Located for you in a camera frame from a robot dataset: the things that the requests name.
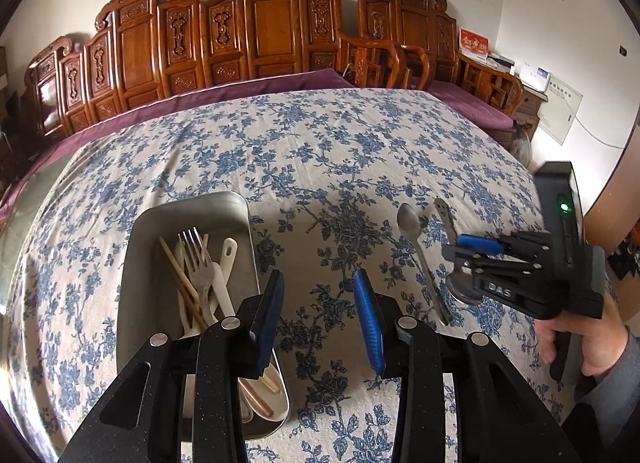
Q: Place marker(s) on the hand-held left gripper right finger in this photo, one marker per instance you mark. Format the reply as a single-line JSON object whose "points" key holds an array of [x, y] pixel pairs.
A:
{"points": [[367, 323]]}

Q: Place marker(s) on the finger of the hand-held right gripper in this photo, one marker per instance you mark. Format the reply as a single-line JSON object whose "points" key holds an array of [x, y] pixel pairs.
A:
{"points": [[477, 243], [460, 255]]}

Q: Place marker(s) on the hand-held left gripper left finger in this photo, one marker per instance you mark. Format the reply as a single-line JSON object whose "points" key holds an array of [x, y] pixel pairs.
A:
{"points": [[267, 323]]}

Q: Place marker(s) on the large white ceramic spoon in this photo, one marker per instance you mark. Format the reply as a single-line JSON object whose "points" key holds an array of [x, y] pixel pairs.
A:
{"points": [[225, 293]]}

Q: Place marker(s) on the slender white spoon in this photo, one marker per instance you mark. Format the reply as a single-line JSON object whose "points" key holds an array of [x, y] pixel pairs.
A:
{"points": [[229, 255]]}

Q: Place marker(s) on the metal fork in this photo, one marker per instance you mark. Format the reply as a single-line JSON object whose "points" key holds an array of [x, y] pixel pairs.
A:
{"points": [[197, 273]]}

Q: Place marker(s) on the metal tray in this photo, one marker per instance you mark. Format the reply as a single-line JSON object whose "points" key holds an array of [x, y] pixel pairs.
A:
{"points": [[145, 293]]}

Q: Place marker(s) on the person's right forearm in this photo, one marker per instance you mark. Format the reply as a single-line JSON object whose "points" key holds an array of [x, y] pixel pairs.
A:
{"points": [[615, 388]]}

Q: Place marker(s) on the person's right hand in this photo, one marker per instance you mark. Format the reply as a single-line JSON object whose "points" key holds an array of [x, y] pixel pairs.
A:
{"points": [[605, 343]]}

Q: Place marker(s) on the grey round object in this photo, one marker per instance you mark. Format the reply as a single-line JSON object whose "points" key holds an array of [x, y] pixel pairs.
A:
{"points": [[521, 148]]}

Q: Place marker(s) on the short purple seat cushion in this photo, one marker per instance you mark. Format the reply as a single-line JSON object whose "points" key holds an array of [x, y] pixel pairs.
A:
{"points": [[475, 103]]}

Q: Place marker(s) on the small wooden cabinet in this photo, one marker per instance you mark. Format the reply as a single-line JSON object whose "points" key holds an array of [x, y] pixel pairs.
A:
{"points": [[530, 110]]}

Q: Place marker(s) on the blue floral tablecloth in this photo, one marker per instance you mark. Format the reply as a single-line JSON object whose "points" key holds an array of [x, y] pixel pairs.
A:
{"points": [[325, 168]]}

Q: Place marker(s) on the white box device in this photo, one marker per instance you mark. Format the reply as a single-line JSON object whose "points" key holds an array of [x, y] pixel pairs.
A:
{"points": [[535, 78]]}

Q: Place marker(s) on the red desk sign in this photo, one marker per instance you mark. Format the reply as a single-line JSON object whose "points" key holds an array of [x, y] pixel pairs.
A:
{"points": [[473, 42]]}

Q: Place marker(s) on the narrow carved wooden sofa backrest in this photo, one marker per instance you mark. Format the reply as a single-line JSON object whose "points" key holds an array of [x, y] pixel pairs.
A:
{"points": [[415, 23]]}

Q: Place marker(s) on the long purple seat cushion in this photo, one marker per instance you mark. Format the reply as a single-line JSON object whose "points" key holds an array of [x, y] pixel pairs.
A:
{"points": [[250, 82]]}

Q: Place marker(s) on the wide carved wooden sofa backrest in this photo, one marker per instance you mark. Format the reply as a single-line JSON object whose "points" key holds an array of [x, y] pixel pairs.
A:
{"points": [[270, 23]]}

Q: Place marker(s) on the white wall panel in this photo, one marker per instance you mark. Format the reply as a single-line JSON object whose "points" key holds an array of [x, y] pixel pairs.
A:
{"points": [[560, 113]]}

